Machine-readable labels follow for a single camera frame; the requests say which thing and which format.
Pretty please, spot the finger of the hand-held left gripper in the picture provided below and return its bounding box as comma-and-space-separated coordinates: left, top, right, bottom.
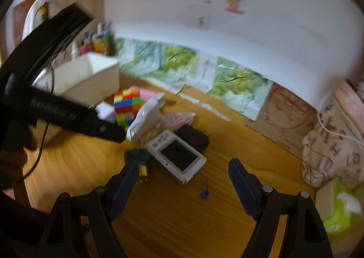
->
85, 107, 126, 144
0, 2, 94, 86

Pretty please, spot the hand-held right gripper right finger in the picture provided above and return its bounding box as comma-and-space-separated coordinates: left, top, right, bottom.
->
228, 158, 333, 258

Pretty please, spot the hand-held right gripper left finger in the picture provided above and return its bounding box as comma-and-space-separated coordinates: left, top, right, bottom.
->
37, 158, 140, 258

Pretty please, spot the small white box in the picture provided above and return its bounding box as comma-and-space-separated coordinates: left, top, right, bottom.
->
95, 101, 117, 124

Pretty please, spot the multicoloured puzzle cube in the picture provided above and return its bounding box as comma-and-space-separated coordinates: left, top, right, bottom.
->
113, 86, 143, 128

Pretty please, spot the small green box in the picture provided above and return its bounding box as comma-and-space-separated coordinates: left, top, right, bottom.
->
124, 148, 151, 165

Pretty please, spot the white storage box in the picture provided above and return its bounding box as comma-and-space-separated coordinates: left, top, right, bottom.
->
33, 52, 121, 143

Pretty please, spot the white digital camera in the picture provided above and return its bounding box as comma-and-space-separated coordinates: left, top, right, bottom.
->
146, 129, 207, 185

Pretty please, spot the person's left hand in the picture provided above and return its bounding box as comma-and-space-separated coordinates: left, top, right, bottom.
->
0, 147, 38, 191

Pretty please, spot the white curved object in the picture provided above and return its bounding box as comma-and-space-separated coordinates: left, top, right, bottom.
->
22, 0, 51, 46

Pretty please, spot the small blue charm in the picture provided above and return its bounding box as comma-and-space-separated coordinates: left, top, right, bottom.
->
198, 174, 211, 200

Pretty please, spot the white plastic packet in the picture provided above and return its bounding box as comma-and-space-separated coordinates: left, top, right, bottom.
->
126, 93, 167, 142

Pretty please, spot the colourful pen holder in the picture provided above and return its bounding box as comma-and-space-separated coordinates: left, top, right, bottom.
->
79, 22, 115, 56

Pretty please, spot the pink rectangular block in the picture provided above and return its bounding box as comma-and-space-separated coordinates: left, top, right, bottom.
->
139, 89, 157, 103

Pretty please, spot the pink patterned packet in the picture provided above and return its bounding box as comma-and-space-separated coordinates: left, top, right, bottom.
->
163, 111, 197, 131

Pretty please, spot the brown cardboard drawing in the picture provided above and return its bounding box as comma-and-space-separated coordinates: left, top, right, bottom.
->
247, 83, 318, 151

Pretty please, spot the green landscape poster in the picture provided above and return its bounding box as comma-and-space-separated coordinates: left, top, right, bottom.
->
208, 57, 274, 121
117, 37, 200, 91

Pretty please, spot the green plastic toy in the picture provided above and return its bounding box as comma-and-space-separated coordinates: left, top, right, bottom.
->
322, 178, 362, 235

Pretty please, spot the pink printed bag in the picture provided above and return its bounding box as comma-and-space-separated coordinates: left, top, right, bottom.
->
301, 80, 364, 189

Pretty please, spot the white paper sheet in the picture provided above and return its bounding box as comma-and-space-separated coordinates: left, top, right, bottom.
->
193, 53, 220, 91

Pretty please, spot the black cable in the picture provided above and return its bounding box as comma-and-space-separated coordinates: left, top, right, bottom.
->
22, 70, 55, 179

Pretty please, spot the white cable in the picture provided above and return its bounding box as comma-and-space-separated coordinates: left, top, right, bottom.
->
316, 91, 364, 148

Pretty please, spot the yellow pink wall sticker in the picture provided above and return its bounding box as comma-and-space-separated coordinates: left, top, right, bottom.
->
224, 0, 245, 15

